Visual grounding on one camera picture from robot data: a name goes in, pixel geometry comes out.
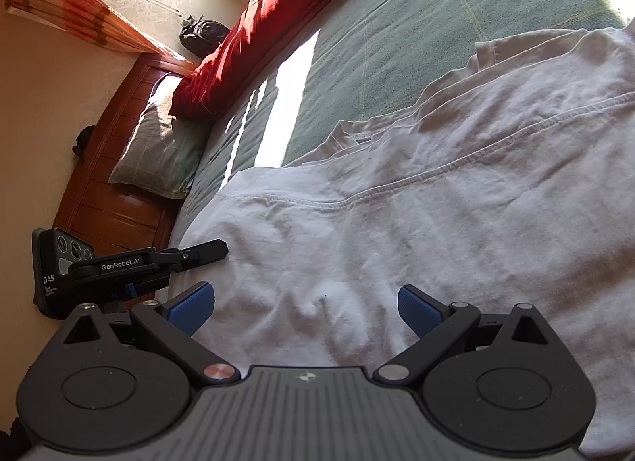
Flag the white printed t-shirt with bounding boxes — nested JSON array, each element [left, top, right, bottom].
[[171, 27, 635, 459]]

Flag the wooden headboard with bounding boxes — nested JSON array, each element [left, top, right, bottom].
[[54, 52, 187, 263]]

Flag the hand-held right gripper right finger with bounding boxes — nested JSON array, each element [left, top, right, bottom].
[[373, 285, 554, 386]]

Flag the red duvet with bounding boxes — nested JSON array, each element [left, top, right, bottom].
[[169, 0, 422, 119]]

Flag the green checked pillow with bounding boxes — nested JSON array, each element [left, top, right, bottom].
[[109, 74, 209, 200]]

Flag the small black object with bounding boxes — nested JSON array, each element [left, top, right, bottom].
[[72, 125, 96, 157]]

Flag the orange striped curtain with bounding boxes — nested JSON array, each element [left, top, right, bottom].
[[4, 0, 187, 67]]

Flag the black backpack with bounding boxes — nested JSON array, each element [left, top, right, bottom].
[[179, 17, 231, 58]]

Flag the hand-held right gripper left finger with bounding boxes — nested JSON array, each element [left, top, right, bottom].
[[62, 281, 244, 386]]

